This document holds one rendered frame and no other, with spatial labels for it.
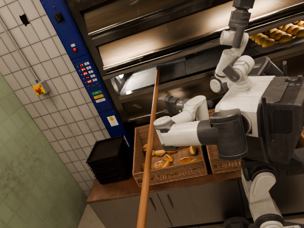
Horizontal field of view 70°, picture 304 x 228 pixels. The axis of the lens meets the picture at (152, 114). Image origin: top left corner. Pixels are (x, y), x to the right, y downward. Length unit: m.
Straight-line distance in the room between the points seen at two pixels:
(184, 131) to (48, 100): 1.59
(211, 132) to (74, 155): 1.90
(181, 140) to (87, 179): 1.97
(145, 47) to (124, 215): 1.39
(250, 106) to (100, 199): 1.45
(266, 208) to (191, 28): 1.22
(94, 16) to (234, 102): 1.26
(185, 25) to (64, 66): 1.02
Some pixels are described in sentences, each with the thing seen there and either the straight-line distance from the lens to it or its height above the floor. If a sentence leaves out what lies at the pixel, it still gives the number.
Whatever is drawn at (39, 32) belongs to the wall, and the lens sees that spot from 1.97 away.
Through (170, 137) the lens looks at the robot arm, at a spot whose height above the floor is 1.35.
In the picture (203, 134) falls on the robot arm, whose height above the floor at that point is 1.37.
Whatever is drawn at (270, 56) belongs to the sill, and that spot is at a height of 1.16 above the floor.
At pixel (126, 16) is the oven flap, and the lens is 1.69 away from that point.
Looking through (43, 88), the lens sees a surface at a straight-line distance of 2.05.
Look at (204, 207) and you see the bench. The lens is 1.90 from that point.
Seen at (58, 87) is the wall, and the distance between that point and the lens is 2.07.
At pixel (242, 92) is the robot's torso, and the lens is 0.90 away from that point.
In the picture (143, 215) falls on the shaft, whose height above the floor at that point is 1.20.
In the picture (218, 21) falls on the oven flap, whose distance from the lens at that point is 1.71.
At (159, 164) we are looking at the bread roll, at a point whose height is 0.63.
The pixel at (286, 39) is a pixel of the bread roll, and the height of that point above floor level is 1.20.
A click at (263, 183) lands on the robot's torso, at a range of 1.12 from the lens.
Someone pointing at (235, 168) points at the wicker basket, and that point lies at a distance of 1.70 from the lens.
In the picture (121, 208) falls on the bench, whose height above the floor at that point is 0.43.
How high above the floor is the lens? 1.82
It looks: 27 degrees down
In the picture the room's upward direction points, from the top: 21 degrees counter-clockwise
